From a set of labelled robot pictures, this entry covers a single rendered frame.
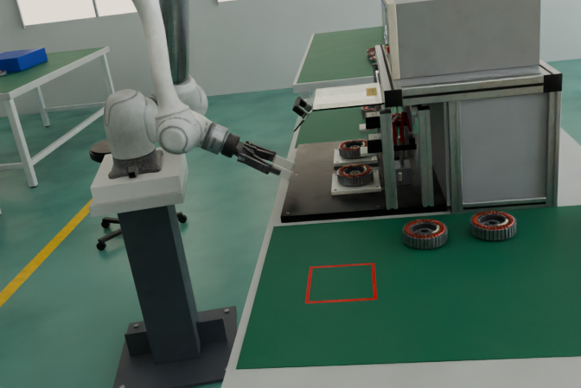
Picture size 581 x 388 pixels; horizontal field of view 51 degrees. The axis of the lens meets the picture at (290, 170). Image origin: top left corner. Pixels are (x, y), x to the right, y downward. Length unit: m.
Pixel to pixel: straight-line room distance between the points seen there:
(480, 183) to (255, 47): 5.14
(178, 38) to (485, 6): 0.99
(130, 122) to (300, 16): 4.59
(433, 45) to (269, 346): 0.90
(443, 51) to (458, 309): 0.71
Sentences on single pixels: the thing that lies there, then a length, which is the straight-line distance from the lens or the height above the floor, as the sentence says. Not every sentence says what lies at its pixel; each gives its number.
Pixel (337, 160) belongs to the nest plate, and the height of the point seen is 0.78.
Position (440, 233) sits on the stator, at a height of 0.78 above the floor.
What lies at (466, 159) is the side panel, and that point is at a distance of 1.68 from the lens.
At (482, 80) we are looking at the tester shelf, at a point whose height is 1.12.
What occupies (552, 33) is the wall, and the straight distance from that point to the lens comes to 6.87.
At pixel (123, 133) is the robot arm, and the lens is 2.13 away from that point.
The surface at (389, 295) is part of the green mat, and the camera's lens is 1.38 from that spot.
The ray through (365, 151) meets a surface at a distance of 1.85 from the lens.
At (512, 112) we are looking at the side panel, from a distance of 1.67.
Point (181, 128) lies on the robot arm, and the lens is 1.67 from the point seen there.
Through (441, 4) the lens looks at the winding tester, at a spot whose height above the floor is 1.30.
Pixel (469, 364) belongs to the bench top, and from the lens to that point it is 1.20.
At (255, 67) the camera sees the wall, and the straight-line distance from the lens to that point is 6.70.
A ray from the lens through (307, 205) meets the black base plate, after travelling 1.79.
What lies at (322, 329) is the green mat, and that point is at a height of 0.75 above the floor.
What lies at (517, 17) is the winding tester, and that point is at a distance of 1.72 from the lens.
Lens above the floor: 1.51
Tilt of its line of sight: 21 degrees down
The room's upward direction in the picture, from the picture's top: 8 degrees counter-clockwise
